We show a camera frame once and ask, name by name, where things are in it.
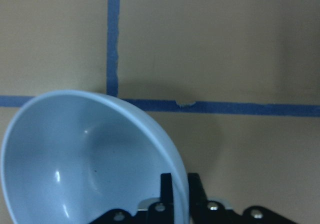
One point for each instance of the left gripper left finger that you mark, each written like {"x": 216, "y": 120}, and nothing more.
{"x": 158, "y": 210}

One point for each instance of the green bowl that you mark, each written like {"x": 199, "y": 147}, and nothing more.
{"x": 69, "y": 156}

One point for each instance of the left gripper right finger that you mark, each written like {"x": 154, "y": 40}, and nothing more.
{"x": 202, "y": 209}

